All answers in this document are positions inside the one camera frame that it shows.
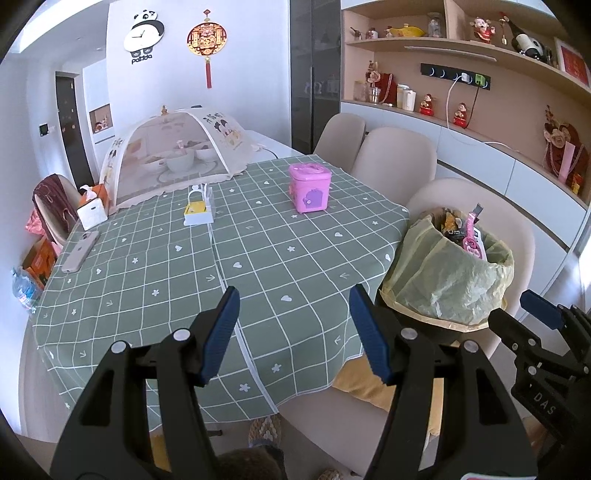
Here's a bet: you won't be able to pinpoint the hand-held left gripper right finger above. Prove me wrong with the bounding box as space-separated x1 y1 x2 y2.
348 284 539 480

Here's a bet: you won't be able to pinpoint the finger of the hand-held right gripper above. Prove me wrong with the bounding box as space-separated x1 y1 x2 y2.
519 290 591 356
488 307 571 365

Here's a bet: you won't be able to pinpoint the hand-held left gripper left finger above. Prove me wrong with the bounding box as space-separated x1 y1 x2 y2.
50 285 242 480

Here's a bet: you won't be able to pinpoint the bin with yellow bag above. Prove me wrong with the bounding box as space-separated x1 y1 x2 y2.
381 208 515 330

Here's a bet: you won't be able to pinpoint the pink toy package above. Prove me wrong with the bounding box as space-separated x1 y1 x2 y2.
462 210 485 261

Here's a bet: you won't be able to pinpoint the yellow seat cushion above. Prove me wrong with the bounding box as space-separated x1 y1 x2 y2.
332 357 444 439
148 431 168 472

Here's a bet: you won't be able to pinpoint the green checked tablecloth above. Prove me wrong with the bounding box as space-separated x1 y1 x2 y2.
32 157 411 423

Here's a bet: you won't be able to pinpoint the brown fuzzy cloth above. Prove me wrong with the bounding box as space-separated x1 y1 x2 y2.
215 445 287 480

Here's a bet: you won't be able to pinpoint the beige chair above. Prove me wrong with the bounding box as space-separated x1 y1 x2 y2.
313 113 366 162
34 178 83 245
277 178 536 480
351 127 438 208

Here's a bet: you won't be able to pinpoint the pink plastic box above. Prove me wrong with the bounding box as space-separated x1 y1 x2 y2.
288 162 332 214

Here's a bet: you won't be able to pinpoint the grey phone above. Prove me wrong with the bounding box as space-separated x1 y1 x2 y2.
61 231 100 273

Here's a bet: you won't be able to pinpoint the white sideboard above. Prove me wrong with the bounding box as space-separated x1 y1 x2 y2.
341 99 591 252

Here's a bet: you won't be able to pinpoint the white tissue box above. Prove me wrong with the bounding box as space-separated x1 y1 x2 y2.
76 185 109 232

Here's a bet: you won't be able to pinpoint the small orange box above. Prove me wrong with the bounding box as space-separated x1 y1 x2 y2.
92 184 112 215

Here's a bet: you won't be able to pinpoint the open orange cardboard box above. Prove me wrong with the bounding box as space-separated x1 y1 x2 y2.
22 236 58 287

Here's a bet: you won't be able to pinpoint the clear water bottle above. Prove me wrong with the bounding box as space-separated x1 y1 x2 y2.
11 268 42 315

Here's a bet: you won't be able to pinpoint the mesh food cover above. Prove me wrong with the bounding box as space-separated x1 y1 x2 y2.
99 105 264 208

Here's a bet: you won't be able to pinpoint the dark red cloth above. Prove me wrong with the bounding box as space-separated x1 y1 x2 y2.
32 174 79 232

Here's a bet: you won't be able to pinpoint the pink bag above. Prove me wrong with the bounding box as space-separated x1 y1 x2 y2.
25 210 47 236

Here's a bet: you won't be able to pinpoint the metal vase with flowers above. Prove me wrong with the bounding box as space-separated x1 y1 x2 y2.
366 60 384 104

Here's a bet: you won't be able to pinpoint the dark red gift bag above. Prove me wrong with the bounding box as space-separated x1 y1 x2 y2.
379 71 399 107

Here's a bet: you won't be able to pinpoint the dark door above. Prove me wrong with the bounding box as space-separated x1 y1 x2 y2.
55 73 95 188

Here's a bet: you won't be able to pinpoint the red framed picture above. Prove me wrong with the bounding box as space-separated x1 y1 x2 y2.
554 37 591 86

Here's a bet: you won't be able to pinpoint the black power strip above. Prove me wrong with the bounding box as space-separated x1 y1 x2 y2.
420 63 494 90

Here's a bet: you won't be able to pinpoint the dark glass cabinet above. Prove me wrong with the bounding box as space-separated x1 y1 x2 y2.
290 0 342 155

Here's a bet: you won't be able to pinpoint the wine bottle panda holder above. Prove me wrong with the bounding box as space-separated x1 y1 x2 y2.
499 11 552 61

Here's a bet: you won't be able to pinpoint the large red figurine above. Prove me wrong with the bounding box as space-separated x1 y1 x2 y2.
470 17 497 44

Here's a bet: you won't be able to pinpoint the red round tassel ornament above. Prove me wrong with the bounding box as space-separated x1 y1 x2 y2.
187 8 229 89

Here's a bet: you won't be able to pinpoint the yellow white handled box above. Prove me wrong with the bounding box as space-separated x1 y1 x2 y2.
183 183 217 227

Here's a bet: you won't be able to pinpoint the wooden wall shelves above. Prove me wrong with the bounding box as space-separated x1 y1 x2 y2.
341 0 591 208

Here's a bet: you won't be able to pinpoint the white charger cable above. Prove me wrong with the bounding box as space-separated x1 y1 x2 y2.
445 78 465 130

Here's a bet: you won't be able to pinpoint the panda wall clock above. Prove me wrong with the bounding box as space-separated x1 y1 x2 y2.
123 10 165 65

